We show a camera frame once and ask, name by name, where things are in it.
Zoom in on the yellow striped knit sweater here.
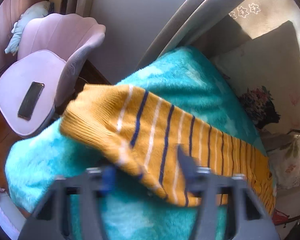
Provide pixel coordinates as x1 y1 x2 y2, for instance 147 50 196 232
60 85 275 213

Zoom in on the white lilac storage bin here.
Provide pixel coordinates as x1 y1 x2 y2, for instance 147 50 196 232
0 188 26 239

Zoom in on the white floral leaf pillow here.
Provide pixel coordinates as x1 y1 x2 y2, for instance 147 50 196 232
267 135 300 190

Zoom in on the black smartphone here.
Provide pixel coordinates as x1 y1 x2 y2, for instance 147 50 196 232
18 81 45 121

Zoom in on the cream lady print pillow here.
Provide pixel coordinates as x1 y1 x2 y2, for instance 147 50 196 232
211 21 300 135

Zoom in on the teal cartoon fleece blanket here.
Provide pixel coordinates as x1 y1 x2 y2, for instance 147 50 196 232
5 47 275 239

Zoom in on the pink shell chair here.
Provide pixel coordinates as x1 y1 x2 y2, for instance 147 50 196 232
0 14 106 138

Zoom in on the light blue plush toy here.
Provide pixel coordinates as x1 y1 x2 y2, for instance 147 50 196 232
5 1 51 55

